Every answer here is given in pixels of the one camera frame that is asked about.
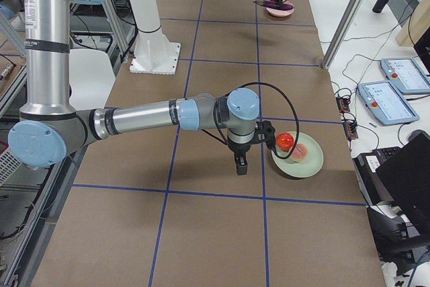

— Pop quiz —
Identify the red pomegranate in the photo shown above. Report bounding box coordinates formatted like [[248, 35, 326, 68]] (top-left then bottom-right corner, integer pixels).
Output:
[[275, 132, 295, 152]]

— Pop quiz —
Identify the aluminium frame post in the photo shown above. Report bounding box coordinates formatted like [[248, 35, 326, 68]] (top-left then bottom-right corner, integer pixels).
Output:
[[321, 0, 363, 70]]

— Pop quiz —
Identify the far teach pendant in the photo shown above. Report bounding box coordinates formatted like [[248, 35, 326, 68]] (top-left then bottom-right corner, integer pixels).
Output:
[[380, 58, 429, 95]]

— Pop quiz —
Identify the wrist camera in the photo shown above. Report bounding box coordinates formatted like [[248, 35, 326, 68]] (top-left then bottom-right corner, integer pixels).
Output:
[[252, 120, 275, 151]]

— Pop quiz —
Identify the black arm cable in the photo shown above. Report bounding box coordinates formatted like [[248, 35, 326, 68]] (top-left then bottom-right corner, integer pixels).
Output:
[[213, 81, 300, 160]]

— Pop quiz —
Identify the teach pendant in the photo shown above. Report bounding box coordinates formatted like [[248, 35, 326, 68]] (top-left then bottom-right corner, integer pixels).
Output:
[[357, 81, 420, 126], [380, 58, 429, 95]]

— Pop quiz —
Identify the black laptop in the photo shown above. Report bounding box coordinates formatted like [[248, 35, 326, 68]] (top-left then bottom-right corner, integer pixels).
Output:
[[376, 132, 429, 235]]

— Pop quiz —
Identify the white basket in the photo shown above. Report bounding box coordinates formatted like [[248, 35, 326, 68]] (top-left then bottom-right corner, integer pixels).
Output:
[[0, 146, 22, 186]]

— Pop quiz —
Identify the peach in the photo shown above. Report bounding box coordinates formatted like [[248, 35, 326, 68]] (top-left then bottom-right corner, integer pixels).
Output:
[[290, 143, 308, 163]]

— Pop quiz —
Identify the near teach pendant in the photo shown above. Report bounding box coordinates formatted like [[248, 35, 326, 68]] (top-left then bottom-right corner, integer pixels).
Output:
[[357, 81, 420, 126]]

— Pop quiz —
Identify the pink plate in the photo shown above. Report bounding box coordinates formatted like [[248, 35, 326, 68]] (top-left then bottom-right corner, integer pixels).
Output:
[[266, 3, 295, 18]]

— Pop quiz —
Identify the purple eggplant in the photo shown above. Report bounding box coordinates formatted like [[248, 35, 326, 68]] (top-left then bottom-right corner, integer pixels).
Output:
[[254, 0, 294, 11]]

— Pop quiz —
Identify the white chair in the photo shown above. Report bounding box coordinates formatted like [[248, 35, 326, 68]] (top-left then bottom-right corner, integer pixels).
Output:
[[69, 48, 116, 110]]

